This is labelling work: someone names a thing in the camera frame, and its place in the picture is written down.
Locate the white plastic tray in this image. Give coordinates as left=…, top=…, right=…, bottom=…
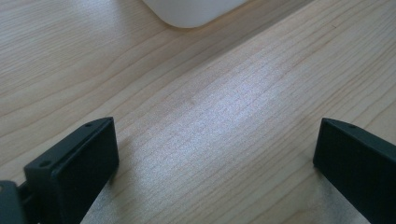
left=141, top=0, right=250, bottom=29

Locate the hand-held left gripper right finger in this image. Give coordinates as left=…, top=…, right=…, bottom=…
left=312, top=118, right=396, bottom=224

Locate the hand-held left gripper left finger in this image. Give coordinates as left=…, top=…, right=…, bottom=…
left=23, top=117, right=120, bottom=224

